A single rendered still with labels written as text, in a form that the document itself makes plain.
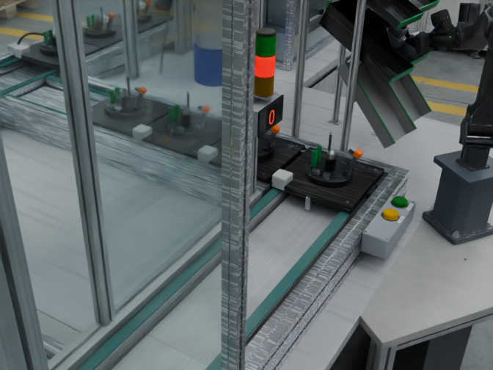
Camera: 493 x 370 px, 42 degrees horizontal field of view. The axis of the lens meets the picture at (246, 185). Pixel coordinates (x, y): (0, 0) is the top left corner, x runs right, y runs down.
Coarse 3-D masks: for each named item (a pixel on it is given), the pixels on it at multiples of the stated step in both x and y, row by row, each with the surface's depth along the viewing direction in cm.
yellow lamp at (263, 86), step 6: (258, 78) 152; (264, 78) 151; (270, 78) 152; (258, 84) 152; (264, 84) 152; (270, 84) 153; (258, 90) 153; (264, 90) 153; (270, 90) 154; (264, 96) 154
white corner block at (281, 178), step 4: (276, 172) 177; (280, 172) 177; (284, 172) 177; (288, 172) 177; (272, 176) 176; (276, 176) 175; (280, 176) 175; (284, 176) 175; (288, 176) 175; (292, 176) 177; (272, 180) 176; (276, 180) 175; (280, 180) 175; (284, 180) 174; (288, 180) 175; (272, 184) 177; (276, 184) 176; (280, 184) 175; (284, 184) 175; (280, 188) 176
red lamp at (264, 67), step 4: (256, 56) 150; (256, 60) 150; (260, 60) 149; (264, 60) 149; (268, 60) 149; (272, 60) 150; (256, 64) 150; (260, 64) 150; (264, 64) 149; (268, 64) 150; (272, 64) 150; (256, 68) 151; (260, 68) 150; (264, 68) 150; (268, 68) 150; (272, 68) 151; (256, 72) 151; (260, 72) 151; (264, 72) 150; (268, 72) 151; (272, 72) 151; (260, 76) 151; (264, 76) 151; (268, 76) 151
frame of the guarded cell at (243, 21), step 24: (240, 0) 71; (240, 24) 72; (240, 48) 74; (240, 72) 75; (240, 96) 77; (240, 120) 79; (240, 144) 80; (240, 168) 82; (240, 192) 84; (240, 216) 87; (240, 240) 89; (240, 264) 91; (240, 288) 94; (240, 312) 97; (240, 336) 101; (240, 360) 103
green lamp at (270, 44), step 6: (258, 36) 147; (276, 36) 148; (258, 42) 147; (264, 42) 147; (270, 42) 147; (258, 48) 148; (264, 48) 147; (270, 48) 148; (258, 54) 149; (264, 54) 148; (270, 54) 148
